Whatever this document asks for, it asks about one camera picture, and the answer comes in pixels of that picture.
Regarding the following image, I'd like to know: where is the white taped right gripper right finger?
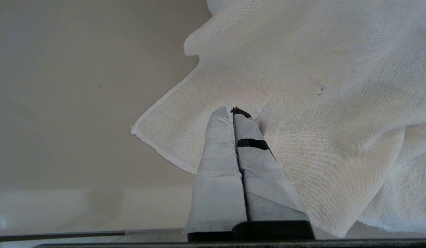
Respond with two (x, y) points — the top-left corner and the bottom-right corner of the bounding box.
(231, 107), (316, 240)

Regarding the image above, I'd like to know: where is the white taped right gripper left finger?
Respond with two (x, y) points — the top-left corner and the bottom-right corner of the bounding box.
(181, 106), (248, 241)

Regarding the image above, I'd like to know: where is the white woven cloth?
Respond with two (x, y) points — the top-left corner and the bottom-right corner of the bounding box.
(130, 0), (426, 239)

